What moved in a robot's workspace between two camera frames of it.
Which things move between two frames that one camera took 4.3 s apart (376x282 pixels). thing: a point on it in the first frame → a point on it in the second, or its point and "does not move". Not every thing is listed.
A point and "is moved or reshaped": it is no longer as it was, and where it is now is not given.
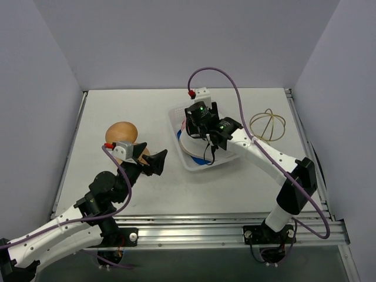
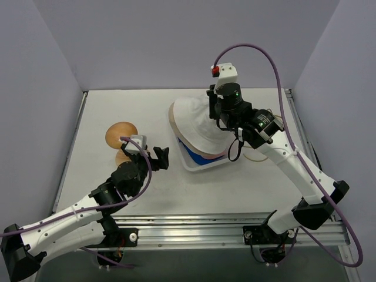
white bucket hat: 198,146 is moved or reshaped
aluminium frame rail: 174,231 does not move
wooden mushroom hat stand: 124,131 does not move
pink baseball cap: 184,123 → 212,156
